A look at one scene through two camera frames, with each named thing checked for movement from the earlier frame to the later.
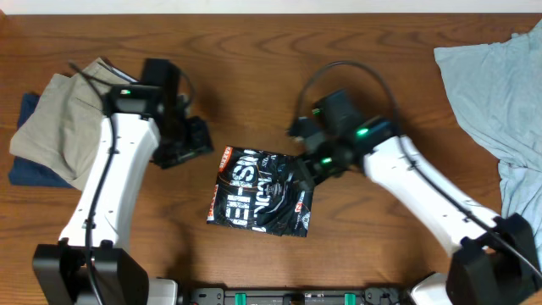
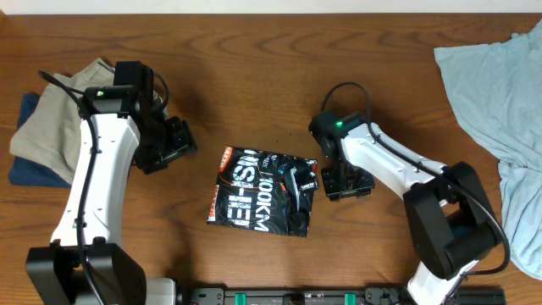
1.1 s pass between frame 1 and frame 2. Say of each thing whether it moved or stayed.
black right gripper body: moved
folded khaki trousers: stayed
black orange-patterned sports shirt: stayed
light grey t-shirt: stayed
